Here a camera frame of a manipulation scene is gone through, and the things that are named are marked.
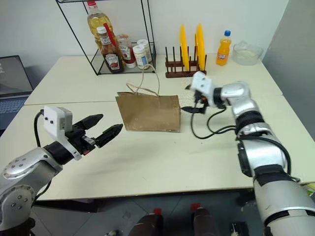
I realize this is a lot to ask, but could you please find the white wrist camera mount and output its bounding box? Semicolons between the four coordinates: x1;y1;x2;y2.
190;71;217;106
43;106;82;161

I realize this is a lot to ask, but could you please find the grey laptop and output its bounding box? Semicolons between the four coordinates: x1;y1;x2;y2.
0;55;34;130

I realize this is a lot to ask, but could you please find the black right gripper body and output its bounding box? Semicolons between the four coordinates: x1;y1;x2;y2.
193;90;210;111

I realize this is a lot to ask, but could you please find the dark wooden plate rack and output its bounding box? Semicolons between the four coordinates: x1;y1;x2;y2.
164;46;208;79

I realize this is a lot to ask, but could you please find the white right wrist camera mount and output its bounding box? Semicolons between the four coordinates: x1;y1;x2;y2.
190;71;217;106

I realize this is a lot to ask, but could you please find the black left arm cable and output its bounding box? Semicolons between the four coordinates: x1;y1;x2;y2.
33;110;48;148

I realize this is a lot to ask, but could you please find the yellow green object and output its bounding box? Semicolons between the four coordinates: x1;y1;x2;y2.
301;181;315;198

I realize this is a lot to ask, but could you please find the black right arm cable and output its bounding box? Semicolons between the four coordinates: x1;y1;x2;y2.
190;104;292;177

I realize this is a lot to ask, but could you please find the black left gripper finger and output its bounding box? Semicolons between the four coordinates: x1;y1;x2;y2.
78;114;104;131
95;123;124;148

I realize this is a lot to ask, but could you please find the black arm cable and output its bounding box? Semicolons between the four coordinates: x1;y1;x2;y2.
33;110;48;148
190;104;292;177

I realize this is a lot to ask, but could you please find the large cooking oil bottle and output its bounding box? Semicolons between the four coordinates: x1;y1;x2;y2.
86;0;115;51

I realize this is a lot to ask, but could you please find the dark rounded shape red tag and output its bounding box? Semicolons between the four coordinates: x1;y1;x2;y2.
128;207;164;236

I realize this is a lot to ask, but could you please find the brown paper bag with handles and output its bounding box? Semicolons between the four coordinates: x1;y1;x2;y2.
115;64;183;134

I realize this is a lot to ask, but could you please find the orange soda bottle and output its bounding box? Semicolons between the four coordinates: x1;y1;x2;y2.
216;29;232;67

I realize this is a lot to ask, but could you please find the red squeeze ketchup bottle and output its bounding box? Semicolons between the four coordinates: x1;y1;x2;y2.
117;34;137;69

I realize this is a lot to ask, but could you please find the clear glass bowl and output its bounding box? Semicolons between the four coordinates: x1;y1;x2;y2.
232;40;265;66

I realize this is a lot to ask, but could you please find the dark glass ketchup bottle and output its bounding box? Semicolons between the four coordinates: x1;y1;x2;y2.
96;26;125;74

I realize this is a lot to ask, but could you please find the yellow plate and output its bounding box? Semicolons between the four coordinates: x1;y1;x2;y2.
179;24;191;72
194;23;207;72

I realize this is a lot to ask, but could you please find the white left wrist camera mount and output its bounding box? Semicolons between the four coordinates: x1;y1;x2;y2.
43;106;82;161

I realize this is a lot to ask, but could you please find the black wire rack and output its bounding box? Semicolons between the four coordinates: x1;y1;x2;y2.
56;0;157;76

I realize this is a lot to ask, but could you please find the white jar with blue label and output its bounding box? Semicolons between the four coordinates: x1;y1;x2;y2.
136;39;153;62
132;45;150;70

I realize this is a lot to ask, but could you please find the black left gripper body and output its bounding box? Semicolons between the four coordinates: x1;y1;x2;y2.
64;122;98;156

